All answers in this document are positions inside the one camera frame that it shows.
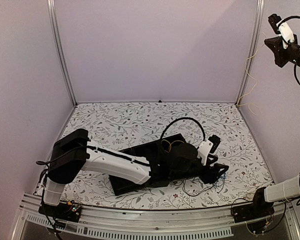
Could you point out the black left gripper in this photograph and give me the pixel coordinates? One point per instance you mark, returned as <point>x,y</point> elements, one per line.
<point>212,175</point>

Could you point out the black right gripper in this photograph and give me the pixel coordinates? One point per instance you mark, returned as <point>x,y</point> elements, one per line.
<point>277,48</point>

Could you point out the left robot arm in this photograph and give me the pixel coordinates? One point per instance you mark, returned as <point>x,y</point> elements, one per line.
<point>76,152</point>

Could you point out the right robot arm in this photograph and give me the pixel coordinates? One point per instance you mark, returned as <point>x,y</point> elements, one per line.
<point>285,190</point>

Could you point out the black three-compartment tray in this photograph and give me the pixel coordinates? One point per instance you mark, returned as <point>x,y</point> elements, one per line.
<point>153,151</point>

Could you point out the floral table mat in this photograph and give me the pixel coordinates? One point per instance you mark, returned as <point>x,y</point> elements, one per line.
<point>122,125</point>

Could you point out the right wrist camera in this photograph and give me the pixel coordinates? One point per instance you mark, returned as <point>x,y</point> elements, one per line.
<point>283,29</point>

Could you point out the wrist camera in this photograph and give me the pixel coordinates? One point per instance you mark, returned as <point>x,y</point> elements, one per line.
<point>206,147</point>
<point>283,29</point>

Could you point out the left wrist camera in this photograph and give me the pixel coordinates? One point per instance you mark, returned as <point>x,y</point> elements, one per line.
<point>206,147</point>

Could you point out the right aluminium frame post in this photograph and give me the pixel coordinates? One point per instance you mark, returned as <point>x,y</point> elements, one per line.
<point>252,50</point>

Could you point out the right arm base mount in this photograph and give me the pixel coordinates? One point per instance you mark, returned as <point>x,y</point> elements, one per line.
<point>253,211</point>

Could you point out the aluminium front rail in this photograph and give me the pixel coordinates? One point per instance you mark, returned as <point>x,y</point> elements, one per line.
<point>100,223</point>

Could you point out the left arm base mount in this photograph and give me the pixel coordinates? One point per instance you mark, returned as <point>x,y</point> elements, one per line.
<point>70,211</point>

